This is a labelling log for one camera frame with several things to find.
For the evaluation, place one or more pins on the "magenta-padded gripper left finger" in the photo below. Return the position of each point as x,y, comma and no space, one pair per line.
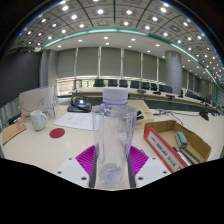
85,161

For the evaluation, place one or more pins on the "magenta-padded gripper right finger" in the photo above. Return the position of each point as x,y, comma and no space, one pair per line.
140,161

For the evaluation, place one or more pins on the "clear plastic water bottle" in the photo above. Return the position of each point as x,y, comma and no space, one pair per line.
113,133

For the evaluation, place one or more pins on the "flat round red coaster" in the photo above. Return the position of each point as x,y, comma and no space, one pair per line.
57,133

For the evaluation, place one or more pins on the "white open organizer box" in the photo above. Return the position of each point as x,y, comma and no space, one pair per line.
147,122

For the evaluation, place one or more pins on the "black marker pen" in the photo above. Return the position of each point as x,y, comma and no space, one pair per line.
193,155
181,156

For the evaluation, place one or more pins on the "white printed paper sheet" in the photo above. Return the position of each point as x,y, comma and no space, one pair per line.
75,120

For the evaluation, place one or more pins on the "black binder clip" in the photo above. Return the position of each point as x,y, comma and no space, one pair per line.
140,115

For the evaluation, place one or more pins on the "grey board eraser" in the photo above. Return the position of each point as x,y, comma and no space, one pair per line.
181,140

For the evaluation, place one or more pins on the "black desk telephone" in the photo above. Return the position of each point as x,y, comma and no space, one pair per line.
79,105

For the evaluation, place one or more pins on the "brown cardboard tray box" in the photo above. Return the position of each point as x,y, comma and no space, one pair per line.
200,147

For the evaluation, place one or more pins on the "white ceramic mug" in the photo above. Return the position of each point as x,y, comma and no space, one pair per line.
37,120

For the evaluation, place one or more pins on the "black desk microphones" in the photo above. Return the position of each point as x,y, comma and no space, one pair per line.
141,91

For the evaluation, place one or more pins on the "long curved conference desk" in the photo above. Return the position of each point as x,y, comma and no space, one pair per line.
96,90

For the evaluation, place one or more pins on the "white cardboard paper box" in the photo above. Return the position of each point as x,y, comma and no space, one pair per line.
36,101

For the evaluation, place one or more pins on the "brown paper envelope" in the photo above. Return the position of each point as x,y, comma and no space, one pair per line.
13,131

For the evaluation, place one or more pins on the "black power adapter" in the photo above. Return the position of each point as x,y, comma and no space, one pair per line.
14,118

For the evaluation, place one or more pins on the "black office chairs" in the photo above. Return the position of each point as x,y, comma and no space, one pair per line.
112,82

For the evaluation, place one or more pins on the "round ceiling lights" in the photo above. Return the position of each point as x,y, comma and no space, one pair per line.
100,11

